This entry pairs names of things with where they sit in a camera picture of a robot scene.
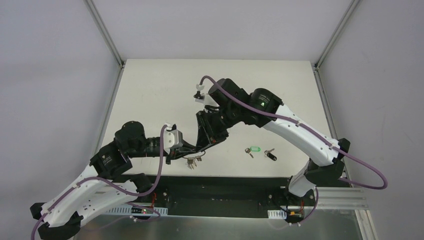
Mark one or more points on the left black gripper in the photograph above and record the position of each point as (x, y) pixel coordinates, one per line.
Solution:
(170, 154)

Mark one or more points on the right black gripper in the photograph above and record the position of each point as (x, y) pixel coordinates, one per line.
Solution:
(208, 129)

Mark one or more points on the large metal keyring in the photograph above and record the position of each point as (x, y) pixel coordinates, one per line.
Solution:
(194, 156)

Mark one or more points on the blue capped key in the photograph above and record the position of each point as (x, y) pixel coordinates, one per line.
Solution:
(190, 164)

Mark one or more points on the green tag key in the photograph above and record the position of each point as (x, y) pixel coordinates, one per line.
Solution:
(252, 149)

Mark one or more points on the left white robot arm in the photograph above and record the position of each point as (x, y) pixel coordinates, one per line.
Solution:
(95, 190)

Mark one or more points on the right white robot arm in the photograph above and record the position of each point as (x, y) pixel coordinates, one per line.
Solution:
(264, 109)

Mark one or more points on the black fob key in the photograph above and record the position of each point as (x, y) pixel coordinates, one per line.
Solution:
(269, 154)

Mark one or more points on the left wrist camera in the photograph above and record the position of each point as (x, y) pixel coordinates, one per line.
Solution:
(172, 137)

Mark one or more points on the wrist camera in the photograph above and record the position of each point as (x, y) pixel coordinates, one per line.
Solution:
(172, 137)
(200, 96)

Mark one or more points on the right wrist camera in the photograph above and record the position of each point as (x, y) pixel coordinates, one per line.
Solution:
(200, 96)

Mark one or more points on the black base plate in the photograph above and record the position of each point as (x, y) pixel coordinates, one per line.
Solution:
(232, 197)

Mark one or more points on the left white cable duct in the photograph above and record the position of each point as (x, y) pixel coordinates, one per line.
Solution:
(126, 210)

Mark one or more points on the white cable duct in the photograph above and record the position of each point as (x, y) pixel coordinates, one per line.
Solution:
(277, 214)
(126, 210)

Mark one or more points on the right white cable duct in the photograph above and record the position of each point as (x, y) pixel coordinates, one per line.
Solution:
(277, 214)

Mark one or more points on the right aluminium frame post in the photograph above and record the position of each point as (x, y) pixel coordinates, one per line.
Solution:
(349, 12)

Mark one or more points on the aluminium frame post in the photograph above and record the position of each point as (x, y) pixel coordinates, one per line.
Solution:
(349, 12)
(103, 30)

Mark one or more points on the left aluminium frame post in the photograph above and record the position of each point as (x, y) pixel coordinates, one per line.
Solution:
(103, 30)

